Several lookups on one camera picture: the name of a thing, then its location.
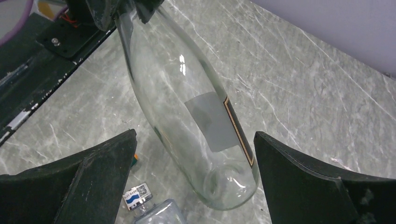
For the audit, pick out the blue plastic bottle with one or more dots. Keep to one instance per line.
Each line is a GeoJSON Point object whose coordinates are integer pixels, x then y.
{"type": "Point", "coordinates": [167, 212]}

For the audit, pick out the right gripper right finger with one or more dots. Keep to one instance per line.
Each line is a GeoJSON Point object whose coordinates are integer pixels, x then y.
{"type": "Point", "coordinates": [301, 189]}

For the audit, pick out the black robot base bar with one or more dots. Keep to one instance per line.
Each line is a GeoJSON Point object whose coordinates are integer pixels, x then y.
{"type": "Point", "coordinates": [37, 61]}

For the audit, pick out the tall clear glass bottle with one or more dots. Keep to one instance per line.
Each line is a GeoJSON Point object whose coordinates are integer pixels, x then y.
{"type": "Point", "coordinates": [185, 103]}

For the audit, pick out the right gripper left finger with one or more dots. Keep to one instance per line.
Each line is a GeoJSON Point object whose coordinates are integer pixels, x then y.
{"type": "Point", "coordinates": [83, 188]}

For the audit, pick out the small qr code tag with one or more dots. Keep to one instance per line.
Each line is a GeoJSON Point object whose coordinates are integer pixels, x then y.
{"type": "Point", "coordinates": [137, 196]}

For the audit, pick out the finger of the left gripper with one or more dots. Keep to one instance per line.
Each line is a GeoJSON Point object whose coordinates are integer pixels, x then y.
{"type": "Point", "coordinates": [102, 12]}
{"type": "Point", "coordinates": [146, 8]}

